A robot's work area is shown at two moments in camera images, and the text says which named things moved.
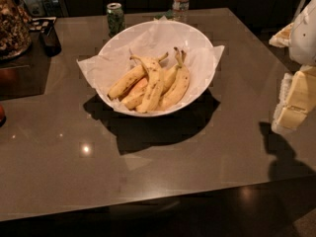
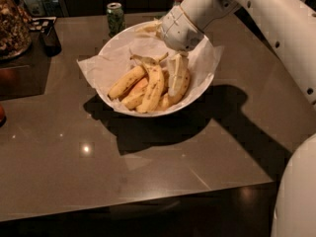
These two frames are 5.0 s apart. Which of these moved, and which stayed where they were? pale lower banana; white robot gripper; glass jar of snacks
Moved: white robot gripper
Stayed: pale lower banana; glass jar of snacks
